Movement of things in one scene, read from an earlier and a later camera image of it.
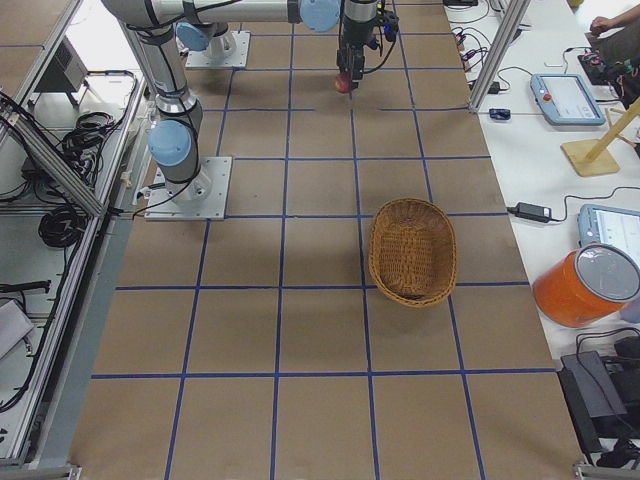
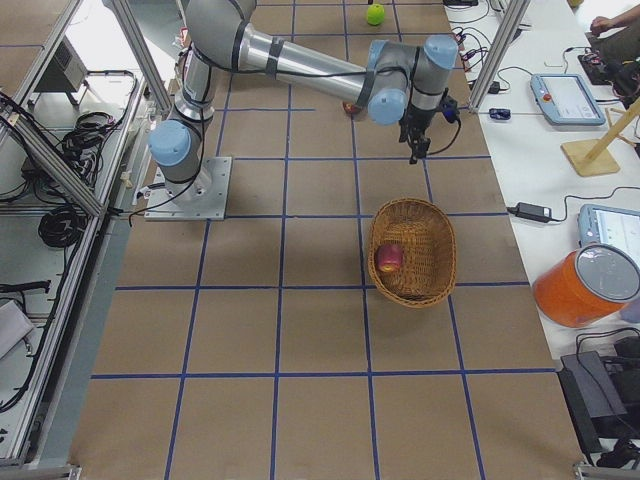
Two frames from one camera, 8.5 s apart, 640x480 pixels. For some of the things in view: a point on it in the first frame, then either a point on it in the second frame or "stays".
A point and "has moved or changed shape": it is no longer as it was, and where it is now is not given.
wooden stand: (594, 157) stays
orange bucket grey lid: (586, 286) stays
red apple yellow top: (343, 83) has moved or changed shape
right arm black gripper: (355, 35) → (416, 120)
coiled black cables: (62, 226) stays
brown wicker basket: (412, 251) stays
